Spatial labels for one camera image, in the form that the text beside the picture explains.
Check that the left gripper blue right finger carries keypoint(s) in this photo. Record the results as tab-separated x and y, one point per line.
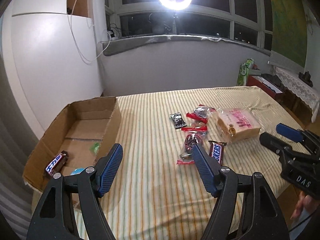
208	169

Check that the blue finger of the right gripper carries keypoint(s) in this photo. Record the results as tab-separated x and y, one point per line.
290	133

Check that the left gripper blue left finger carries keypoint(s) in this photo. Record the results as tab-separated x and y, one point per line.
106	169

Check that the brown Snickers bar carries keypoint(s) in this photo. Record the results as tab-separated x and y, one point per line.
216	150

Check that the green candy packet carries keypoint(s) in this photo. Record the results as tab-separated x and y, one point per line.
95	148

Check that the dark Snickers bar Chinese label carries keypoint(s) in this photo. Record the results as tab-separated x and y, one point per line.
56	164

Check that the packaged sliced bread loaf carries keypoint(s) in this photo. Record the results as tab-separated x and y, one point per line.
236	124

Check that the dark bun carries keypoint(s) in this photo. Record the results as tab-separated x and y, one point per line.
203	111

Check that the small black snack packet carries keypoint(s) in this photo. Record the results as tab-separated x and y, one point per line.
178	120

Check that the person's right hand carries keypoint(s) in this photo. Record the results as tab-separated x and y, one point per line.
305	202

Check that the white lace covered side table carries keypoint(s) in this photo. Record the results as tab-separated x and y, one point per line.
292	82

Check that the red clear pretzel packet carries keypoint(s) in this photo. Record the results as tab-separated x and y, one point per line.
193	136

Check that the brown cardboard box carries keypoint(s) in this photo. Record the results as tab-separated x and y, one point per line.
75	129

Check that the red storage box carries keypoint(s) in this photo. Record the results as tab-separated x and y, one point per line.
266	86

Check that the dark figurine on side table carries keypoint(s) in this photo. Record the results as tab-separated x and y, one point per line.
306	78

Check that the green white shopping bag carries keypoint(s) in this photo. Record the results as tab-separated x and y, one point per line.
244	72

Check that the green yellow wall poster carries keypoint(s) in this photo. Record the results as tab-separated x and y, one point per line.
289	44

